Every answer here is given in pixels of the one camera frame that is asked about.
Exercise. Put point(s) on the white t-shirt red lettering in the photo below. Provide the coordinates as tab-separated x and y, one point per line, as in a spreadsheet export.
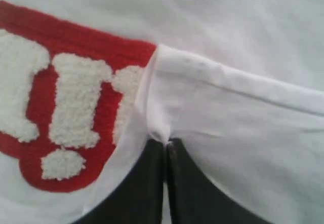
86	83

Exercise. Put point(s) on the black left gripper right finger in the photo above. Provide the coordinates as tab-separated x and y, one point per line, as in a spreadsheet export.
193	198

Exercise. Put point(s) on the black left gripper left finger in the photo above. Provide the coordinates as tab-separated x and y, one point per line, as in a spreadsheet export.
139	197

